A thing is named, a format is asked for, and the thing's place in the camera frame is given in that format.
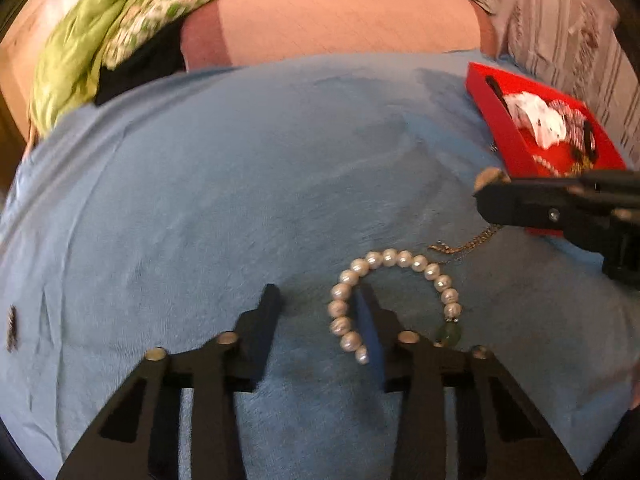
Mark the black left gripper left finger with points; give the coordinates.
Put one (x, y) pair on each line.
(136, 434)

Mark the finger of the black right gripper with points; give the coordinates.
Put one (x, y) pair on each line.
(536, 211)
(493, 178)

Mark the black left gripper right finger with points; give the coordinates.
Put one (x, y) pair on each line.
(462, 414)

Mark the leopard print scrunchie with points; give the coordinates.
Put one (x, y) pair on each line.
(579, 132)

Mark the white floral scrunchie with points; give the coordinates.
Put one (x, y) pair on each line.
(531, 113)

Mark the large pearl bracelet green bead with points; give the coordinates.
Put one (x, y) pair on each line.
(416, 280)

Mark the red tray box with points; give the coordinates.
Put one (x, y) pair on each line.
(521, 156)

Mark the small dark hair clip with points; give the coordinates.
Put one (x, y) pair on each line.
(11, 329)

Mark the striped floral cushion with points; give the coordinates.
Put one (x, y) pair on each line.
(571, 46)

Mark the blue blanket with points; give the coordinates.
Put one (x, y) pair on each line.
(155, 219)

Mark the pink mattress bolster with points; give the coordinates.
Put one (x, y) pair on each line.
(250, 32)

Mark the green quilt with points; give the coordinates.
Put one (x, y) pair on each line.
(94, 34)

